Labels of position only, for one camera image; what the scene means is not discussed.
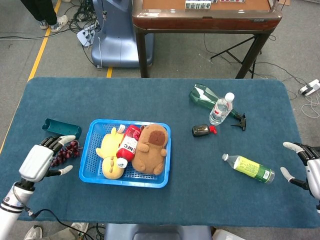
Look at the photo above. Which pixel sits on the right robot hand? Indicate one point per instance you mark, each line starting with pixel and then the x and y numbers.
pixel 313 170

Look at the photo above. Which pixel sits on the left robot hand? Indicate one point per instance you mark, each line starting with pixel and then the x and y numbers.
pixel 36 160

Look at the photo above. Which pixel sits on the yellow plush toy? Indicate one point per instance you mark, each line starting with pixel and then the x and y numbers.
pixel 110 145

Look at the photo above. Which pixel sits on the red NFC juice bottle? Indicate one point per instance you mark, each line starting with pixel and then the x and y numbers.
pixel 127 147

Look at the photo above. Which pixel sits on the brown capybara plush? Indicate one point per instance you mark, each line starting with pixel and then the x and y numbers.
pixel 147 155

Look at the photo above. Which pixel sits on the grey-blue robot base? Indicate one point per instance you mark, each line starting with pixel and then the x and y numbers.
pixel 155 232

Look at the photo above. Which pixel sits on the green tea bottle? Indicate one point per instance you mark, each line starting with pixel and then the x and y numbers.
pixel 250 167

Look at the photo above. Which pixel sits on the clear water bottle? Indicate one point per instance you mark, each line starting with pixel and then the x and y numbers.
pixel 220 112

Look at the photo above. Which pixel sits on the small black red-capped bottle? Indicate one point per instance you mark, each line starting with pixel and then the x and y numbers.
pixel 200 130

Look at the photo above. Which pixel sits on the green spray bottle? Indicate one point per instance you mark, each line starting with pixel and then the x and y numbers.
pixel 200 96

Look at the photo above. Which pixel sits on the purple grape bunch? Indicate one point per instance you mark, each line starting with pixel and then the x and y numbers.
pixel 67 152

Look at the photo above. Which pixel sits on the dark teal plastic case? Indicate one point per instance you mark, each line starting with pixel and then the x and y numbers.
pixel 62 126

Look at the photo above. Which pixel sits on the blue plastic mesh basket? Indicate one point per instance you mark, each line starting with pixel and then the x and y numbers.
pixel 95 140

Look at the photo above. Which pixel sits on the person with grey sneakers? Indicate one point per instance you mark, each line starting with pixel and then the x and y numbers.
pixel 33 232

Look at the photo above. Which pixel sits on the white power strip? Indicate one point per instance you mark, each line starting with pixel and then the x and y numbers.
pixel 85 37
pixel 312 86

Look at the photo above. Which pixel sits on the white plastic item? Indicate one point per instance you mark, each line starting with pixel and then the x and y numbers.
pixel 225 235

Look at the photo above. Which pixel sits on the blue table cloth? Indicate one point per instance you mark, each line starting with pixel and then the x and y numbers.
pixel 175 205

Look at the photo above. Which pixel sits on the person in black trousers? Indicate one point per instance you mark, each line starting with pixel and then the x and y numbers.
pixel 42 12

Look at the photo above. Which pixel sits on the brown mahjong table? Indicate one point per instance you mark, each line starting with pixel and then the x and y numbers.
pixel 200 23

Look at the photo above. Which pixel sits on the red-print mahjong tile row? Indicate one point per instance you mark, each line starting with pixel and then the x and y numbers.
pixel 232 1

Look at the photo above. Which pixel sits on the green-print mahjong tile row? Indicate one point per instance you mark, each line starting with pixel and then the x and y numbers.
pixel 197 5

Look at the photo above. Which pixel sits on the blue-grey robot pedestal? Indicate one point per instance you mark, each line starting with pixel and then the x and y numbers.
pixel 117 37

